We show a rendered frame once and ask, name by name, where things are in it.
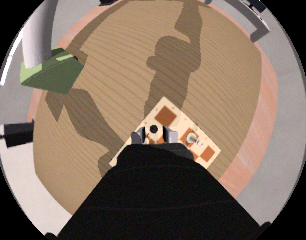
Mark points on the chessboard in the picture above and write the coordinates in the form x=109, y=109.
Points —
x=167, y=114

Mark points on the white king chess piece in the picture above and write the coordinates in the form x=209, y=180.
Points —
x=191, y=137

